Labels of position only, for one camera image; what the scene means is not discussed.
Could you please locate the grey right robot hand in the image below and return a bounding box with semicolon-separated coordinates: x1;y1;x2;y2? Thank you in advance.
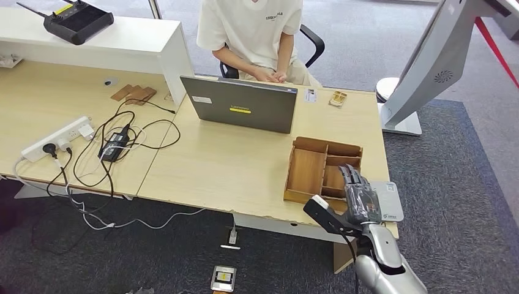
338;164;383;227

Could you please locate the person's right hand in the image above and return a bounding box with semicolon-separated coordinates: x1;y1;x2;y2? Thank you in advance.
252;66;279;85

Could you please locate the wooden organizer box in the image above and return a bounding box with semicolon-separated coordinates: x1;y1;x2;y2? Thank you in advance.
283;137;364;214

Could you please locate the grey card reader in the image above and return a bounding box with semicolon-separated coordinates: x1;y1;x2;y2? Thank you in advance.
370;181;405;223

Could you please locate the person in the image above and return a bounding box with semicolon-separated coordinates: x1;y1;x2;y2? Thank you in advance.
196;0;324;88

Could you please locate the pale wooden key holder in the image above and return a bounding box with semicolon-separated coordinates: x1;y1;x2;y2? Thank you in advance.
329;91;349;109

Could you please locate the brown wooden card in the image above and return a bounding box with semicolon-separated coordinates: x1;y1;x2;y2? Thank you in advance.
110;84;134;102
135;86;158;107
124;85;150;105

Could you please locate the grey laptop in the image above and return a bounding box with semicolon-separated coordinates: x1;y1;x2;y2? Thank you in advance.
180;75;299;135

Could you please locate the black office chair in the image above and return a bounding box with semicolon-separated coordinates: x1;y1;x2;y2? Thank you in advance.
218;24;326;80

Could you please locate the wooden desk leg panel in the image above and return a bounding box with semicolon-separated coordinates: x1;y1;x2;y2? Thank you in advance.
333;237;366;274

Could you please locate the white desk front panel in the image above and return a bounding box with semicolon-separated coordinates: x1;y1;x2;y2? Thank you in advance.
233;213;345;246

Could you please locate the white round base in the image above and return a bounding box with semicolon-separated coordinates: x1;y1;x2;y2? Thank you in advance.
375;77;402;105

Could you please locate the chrome pole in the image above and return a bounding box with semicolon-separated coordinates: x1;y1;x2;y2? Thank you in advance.
147;0;163;20

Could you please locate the white plug adapter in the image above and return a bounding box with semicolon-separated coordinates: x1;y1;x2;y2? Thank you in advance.
220;226;242;251

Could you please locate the white raised counter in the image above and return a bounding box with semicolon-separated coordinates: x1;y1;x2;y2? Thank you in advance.
0;7;195;108

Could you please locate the metal floor socket box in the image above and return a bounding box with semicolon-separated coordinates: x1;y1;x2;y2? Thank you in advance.
210;265;237;293

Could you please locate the black power adapter brick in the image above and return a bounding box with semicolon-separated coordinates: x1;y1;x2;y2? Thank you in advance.
98;129;131;163

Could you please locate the white charger block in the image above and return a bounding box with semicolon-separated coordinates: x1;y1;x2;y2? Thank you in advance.
78;123;95;141

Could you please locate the black remote controller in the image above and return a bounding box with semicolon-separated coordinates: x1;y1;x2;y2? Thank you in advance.
16;0;116;46

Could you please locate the white power strip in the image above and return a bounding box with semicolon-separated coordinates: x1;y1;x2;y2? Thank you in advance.
21;116;95;164

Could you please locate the black camera bracket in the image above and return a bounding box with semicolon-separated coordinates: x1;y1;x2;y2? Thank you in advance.
303;198;364;239

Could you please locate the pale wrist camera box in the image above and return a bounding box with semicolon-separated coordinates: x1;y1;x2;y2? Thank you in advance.
310;194;330;211

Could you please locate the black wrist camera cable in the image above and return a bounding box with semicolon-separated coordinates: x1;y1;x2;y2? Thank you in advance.
335;227;362;294

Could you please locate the thin white cable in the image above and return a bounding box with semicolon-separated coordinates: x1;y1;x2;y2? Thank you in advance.
77;123;147;180

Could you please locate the black charger cable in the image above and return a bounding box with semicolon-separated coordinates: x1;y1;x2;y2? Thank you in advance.
73;98;182;190

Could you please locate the red strap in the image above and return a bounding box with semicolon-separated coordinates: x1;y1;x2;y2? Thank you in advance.
474;17;519;90

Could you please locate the white floor cable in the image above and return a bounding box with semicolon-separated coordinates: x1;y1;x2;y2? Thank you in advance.
12;156;206;232

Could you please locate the black power cord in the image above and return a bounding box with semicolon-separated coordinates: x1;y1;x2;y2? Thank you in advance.
30;151;119;255

